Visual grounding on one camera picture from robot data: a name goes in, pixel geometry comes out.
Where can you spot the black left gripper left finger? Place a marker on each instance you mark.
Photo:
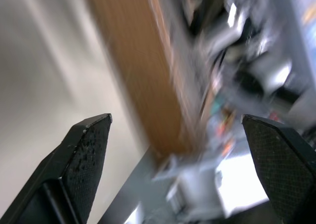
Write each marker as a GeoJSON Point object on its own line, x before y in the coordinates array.
{"type": "Point", "coordinates": [74, 174]}

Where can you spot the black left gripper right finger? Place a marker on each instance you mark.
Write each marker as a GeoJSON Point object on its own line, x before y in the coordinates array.
{"type": "Point", "coordinates": [281, 169]}

